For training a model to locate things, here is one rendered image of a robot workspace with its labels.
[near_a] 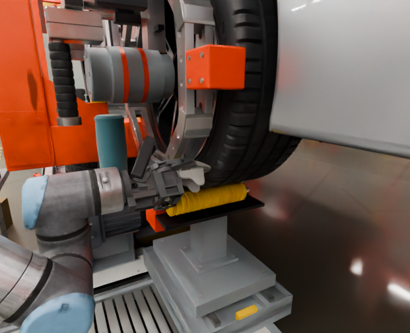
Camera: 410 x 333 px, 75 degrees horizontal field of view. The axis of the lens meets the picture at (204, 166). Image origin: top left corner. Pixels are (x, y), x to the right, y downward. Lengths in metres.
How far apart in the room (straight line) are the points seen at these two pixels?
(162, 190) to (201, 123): 0.16
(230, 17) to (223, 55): 0.12
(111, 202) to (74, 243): 0.10
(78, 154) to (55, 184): 0.69
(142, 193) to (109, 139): 0.34
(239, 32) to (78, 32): 0.29
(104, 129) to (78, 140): 0.36
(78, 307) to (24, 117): 0.87
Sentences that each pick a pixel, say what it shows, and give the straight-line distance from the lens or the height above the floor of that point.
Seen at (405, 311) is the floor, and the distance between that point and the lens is 1.40.
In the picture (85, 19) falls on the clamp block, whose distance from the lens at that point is 0.58.
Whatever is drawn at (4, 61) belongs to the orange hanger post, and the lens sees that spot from 1.20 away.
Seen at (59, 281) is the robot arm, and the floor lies 0.55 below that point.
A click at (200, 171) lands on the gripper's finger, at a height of 0.64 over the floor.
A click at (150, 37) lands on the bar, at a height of 0.95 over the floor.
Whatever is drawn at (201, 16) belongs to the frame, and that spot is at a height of 0.94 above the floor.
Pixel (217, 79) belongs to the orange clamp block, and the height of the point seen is 0.83.
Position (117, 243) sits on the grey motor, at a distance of 1.34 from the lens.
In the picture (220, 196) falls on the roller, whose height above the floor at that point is 0.52.
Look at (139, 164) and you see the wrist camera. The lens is 0.58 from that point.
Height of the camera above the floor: 0.81
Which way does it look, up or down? 16 degrees down
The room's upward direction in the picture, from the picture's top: straight up
